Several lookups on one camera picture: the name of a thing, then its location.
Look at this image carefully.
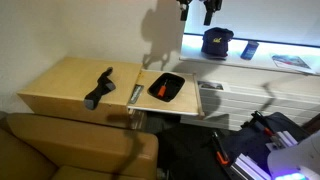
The small dark booklet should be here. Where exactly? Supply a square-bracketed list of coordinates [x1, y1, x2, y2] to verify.
[129, 84, 144, 104]

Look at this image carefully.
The black plastic tray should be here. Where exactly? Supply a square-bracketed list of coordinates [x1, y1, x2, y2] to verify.
[147, 73, 185, 102]

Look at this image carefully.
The colourful magazine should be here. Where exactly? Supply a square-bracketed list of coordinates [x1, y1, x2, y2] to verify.
[272, 55, 315, 74]

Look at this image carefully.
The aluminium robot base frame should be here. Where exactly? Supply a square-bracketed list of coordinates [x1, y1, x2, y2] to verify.
[229, 129, 303, 180]

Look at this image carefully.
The navy blue cap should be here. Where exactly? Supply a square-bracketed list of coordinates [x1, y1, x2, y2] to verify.
[201, 27, 234, 57]

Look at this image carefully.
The tan leather couch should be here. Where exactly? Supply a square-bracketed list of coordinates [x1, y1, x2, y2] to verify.
[0, 113, 158, 180]

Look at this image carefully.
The dark grey sock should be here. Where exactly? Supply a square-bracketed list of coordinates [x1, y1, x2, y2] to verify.
[84, 67, 116, 110]

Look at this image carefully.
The wooden cabinet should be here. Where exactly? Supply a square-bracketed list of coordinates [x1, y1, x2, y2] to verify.
[17, 58, 142, 128]

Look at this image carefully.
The wooden pull-out shelf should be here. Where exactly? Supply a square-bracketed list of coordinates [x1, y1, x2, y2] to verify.
[128, 70, 204, 116]

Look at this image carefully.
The orange black clamp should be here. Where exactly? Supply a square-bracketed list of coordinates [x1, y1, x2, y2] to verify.
[212, 131, 229, 165]

